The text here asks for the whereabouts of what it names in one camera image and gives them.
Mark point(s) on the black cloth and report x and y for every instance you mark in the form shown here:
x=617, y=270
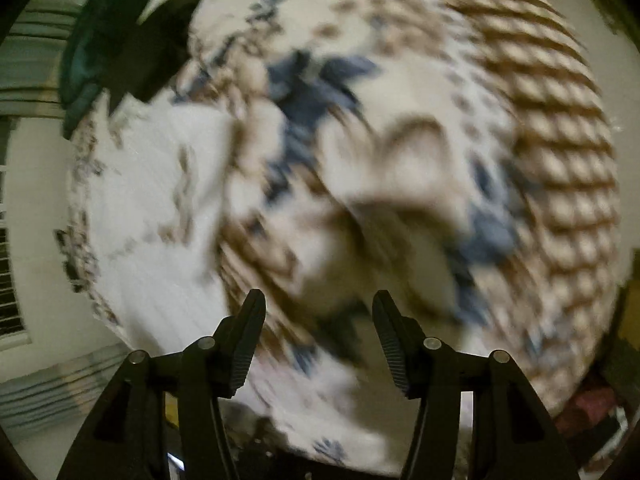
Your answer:
x=150, y=50

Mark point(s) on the window blinds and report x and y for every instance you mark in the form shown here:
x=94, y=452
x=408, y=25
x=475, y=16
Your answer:
x=10, y=280

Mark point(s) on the floral patterned bed blanket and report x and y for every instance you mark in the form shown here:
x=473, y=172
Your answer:
x=350, y=185

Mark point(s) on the dark green cloth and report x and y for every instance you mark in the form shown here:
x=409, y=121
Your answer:
x=92, y=45

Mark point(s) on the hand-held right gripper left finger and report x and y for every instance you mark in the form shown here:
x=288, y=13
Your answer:
x=246, y=345

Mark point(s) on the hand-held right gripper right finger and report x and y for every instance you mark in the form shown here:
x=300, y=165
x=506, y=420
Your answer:
x=396, y=345

